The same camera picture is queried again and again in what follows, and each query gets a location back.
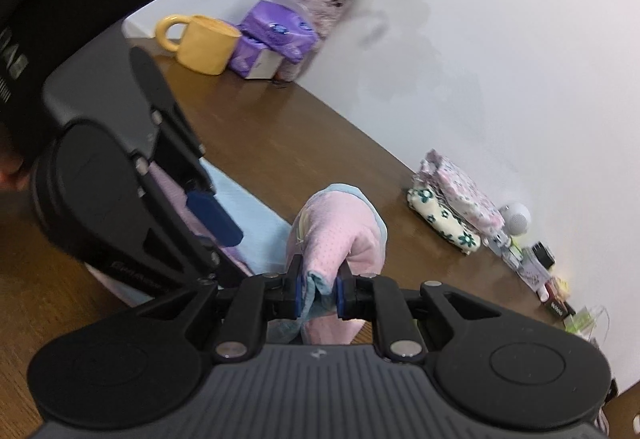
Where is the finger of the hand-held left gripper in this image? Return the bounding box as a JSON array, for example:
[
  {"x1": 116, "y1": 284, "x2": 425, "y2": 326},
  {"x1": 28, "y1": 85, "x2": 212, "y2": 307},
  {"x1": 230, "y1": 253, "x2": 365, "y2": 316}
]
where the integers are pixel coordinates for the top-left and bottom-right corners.
[
  {"x1": 136, "y1": 168, "x2": 245, "y2": 278},
  {"x1": 128, "y1": 46, "x2": 217, "y2": 195}
]

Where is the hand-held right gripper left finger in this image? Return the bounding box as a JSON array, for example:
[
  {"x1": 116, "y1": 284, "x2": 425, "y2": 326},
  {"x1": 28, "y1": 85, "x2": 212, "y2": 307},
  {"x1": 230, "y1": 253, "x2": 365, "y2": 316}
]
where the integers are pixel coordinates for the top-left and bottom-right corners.
[{"x1": 135, "y1": 255, "x2": 306, "y2": 364}]

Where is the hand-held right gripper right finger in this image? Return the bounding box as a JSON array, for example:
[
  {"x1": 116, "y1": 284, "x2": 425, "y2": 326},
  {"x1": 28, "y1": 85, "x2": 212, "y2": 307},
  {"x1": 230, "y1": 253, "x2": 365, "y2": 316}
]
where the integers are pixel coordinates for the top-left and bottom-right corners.
[{"x1": 334, "y1": 264, "x2": 503, "y2": 363}]

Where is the pink blue mesh shirt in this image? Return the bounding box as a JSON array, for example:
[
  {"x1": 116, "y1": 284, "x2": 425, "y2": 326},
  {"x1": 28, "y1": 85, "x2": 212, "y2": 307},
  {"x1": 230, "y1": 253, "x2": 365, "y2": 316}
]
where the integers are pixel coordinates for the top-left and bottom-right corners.
[{"x1": 85, "y1": 159, "x2": 389, "y2": 346}]

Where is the yellow mug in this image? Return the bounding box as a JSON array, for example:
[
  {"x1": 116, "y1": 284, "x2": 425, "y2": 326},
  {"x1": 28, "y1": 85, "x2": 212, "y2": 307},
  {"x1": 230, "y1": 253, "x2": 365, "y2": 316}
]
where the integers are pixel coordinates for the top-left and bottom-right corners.
[{"x1": 155, "y1": 14, "x2": 242, "y2": 76}]

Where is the purple tissue pack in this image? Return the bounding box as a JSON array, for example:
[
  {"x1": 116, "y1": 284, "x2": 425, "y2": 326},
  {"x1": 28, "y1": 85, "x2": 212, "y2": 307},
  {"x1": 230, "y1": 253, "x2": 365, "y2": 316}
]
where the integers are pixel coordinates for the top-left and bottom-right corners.
[
  {"x1": 239, "y1": 0, "x2": 321, "y2": 60},
  {"x1": 229, "y1": 36, "x2": 286, "y2": 80}
]

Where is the green floral folded cloth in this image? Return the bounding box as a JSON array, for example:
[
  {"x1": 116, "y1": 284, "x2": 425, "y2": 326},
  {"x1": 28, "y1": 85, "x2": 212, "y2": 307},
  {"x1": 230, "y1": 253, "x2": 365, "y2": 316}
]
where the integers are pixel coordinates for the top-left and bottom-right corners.
[{"x1": 406, "y1": 186, "x2": 482, "y2": 255}]

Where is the pink floral folded cloth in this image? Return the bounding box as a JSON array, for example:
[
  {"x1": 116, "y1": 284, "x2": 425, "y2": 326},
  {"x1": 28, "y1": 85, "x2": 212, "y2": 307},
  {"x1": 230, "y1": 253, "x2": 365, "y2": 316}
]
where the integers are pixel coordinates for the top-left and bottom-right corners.
[{"x1": 417, "y1": 149, "x2": 506, "y2": 235}]

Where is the fuzzy purple vase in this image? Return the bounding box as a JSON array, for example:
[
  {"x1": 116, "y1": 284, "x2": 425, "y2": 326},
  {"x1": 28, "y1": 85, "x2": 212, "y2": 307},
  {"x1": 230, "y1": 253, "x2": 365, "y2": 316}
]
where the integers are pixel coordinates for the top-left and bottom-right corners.
[{"x1": 275, "y1": 0, "x2": 346, "y2": 83}]

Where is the white robot speaker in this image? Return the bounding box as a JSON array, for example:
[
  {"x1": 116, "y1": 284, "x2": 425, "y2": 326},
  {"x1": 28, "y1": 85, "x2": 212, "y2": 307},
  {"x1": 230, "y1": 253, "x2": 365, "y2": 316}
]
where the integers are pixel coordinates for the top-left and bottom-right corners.
[{"x1": 492, "y1": 202, "x2": 532, "y2": 245}]

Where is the grey printed tin box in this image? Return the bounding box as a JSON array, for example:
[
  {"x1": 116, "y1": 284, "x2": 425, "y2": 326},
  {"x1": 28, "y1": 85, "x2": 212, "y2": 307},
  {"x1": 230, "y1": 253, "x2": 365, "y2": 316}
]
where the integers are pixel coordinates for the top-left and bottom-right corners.
[{"x1": 515, "y1": 259, "x2": 551, "y2": 291}]

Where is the black charger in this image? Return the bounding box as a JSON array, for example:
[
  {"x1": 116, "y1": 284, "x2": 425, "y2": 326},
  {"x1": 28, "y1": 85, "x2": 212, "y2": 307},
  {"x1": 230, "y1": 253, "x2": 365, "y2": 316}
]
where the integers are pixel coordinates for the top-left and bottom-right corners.
[{"x1": 530, "y1": 242, "x2": 556, "y2": 270}]

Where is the black box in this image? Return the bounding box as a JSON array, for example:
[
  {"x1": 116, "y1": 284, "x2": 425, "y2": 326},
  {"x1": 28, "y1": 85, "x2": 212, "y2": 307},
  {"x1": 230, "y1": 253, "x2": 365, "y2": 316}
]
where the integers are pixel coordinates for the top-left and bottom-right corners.
[{"x1": 545, "y1": 299, "x2": 576, "y2": 320}]

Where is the green bottle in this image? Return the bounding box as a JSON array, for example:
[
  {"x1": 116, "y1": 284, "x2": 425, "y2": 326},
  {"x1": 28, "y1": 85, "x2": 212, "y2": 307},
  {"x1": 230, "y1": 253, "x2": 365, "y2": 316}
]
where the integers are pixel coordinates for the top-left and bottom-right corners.
[{"x1": 565, "y1": 309, "x2": 596, "y2": 333}]

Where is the white cable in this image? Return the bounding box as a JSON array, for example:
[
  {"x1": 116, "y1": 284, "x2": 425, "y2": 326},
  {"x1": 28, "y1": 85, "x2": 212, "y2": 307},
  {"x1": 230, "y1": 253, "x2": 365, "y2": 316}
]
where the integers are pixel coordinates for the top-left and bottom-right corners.
[{"x1": 575, "y1": 304, "x2": 611, "y2": 346}]

